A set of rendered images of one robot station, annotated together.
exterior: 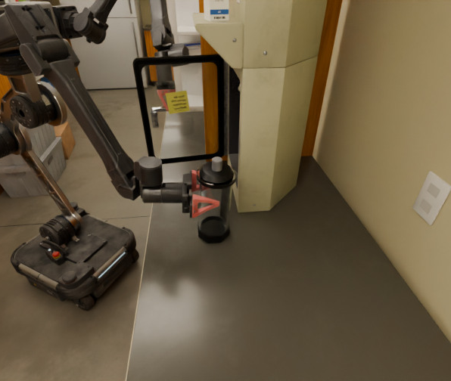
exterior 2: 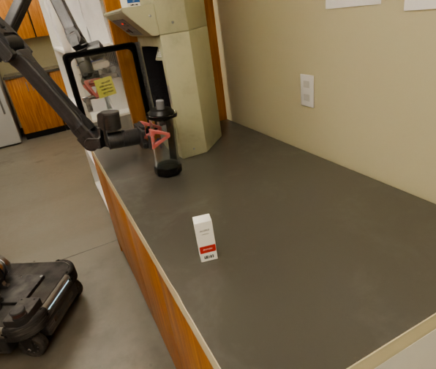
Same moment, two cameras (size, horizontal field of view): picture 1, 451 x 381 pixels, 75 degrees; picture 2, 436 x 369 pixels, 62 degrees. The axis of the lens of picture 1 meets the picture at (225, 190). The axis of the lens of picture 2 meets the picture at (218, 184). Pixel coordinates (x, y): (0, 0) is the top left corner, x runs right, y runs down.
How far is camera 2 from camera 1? 0.63 m
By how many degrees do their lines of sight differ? 17
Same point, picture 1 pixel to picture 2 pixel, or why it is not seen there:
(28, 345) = not seen: outside the picture
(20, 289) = not seen: outside the picture
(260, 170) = (191, 115)
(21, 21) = not seen: outside the picture
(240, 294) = (206, 189)
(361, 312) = (291, 173)
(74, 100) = (39, 76)
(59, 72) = (24, 57)
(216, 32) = (137, 12)
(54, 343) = not seen: outside the picture
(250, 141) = (178, 91)
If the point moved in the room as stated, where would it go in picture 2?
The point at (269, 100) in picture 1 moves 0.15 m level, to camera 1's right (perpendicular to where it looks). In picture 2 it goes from (183, 56) to (221, 49)
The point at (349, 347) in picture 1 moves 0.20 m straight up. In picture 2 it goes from (288, 187) to (285, 125)
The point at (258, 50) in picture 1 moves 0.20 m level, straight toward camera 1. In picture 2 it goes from (167, 20) to (175, 20)
